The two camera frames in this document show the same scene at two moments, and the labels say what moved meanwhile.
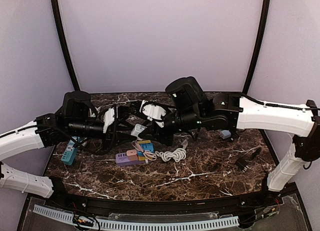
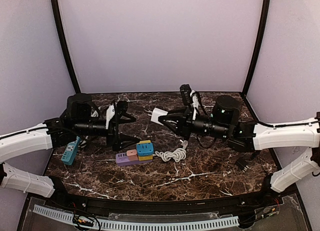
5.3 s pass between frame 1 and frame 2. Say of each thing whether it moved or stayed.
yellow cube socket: stayed
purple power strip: stayed
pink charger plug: stayed
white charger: moved
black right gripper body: moved
